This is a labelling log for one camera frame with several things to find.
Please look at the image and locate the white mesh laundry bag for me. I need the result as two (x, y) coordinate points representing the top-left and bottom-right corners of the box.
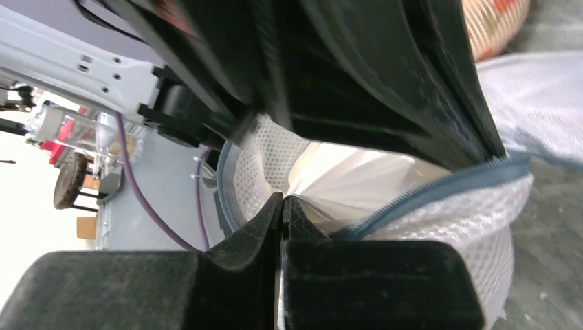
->
(217, 50), (582, 329)

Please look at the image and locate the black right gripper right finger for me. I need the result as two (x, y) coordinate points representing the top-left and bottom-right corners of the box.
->
(281, 197), (485, 329)

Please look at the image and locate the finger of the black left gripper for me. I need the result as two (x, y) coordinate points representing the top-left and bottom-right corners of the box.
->
(109, 1), (292, 137)
(254, 1), (505, 171)

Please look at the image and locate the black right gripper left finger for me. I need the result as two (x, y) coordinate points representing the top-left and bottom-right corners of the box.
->
(1, 193), (283, 329)

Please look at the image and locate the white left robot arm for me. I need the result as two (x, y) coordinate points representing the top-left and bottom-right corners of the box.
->
(1, 1), (505, 171)

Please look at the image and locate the floral print bra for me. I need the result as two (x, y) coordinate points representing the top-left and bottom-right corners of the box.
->
(461, 0), (531, 61)

